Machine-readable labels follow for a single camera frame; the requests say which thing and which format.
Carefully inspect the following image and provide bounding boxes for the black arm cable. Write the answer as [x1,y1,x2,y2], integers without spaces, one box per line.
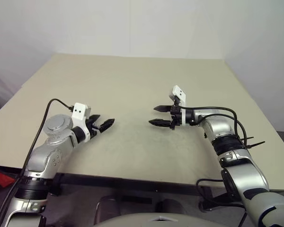
[179,106,248,148]
[0,98,73,223]

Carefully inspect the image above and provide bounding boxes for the thin black loose cable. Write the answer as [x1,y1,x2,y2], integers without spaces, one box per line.
[195,178,248,211]

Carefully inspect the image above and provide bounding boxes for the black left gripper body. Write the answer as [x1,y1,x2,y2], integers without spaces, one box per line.
[85,115,104,140]

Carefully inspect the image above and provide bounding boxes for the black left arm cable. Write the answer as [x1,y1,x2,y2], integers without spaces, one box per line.
[0,98,73,223]

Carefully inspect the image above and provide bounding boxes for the black table frame bar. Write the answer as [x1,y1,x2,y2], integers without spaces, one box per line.
[49,173,226,197]

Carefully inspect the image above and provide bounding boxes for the red object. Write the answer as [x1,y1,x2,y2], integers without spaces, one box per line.
[0,171,18,188]

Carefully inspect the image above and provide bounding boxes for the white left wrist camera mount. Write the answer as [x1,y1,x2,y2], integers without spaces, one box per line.
[70,102,93,140]

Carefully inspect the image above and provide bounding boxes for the dark rounded shape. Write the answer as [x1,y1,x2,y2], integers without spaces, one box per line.
[96,195,122,216]
[156,198,186,214]

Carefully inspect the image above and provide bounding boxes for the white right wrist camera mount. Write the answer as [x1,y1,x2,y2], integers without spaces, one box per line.
[169,85,188,126]

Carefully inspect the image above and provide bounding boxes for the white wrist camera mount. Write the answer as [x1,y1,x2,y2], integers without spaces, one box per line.
[169,85,188,126]
[70,102,93,140]

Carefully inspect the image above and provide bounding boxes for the grey robot torso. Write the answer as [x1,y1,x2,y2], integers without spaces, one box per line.
[94,211,249,227]

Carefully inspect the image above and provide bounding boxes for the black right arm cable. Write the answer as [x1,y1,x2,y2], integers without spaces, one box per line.
[179,106,248,148]

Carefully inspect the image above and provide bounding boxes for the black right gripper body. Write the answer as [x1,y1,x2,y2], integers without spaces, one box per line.
[169,99,183,131]

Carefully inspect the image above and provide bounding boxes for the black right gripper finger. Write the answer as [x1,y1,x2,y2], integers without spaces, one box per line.
[148,119,173,128]
[153,105,173,113]

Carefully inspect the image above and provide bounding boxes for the black cable tie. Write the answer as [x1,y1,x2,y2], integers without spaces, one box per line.
[241,136,266,150]

